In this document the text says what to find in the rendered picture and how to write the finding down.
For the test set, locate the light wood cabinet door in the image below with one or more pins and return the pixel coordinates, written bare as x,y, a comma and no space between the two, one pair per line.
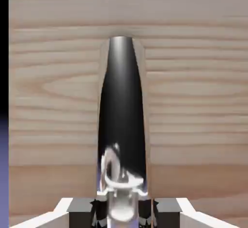
193,96

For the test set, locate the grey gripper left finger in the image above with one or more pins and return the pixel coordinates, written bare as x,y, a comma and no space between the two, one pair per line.
79,210

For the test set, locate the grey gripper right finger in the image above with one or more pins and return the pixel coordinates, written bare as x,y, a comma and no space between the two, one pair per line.
168,210

